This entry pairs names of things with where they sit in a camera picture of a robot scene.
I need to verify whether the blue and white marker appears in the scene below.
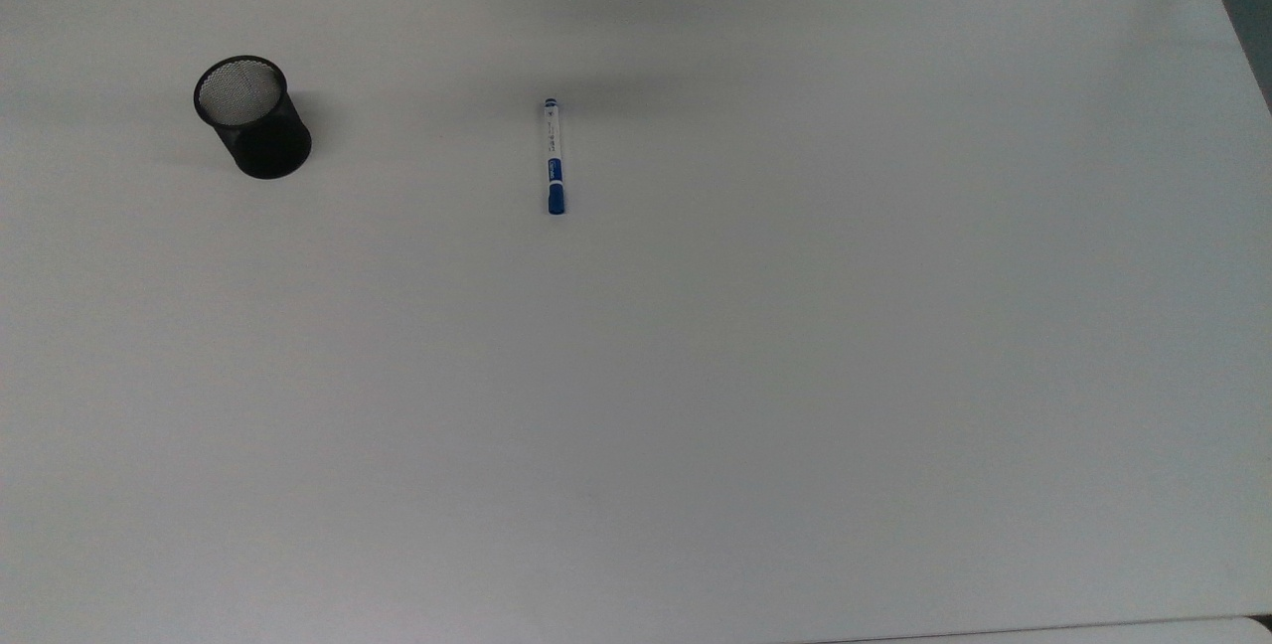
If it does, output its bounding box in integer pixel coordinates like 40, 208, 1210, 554
542, 96, 567, 217

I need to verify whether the black mesh pen cup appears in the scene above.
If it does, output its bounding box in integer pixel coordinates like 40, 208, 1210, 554
193, 55, 313, 180

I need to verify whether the white adjacent table edge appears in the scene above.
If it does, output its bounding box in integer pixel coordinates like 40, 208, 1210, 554
825, 616, 1272, 644

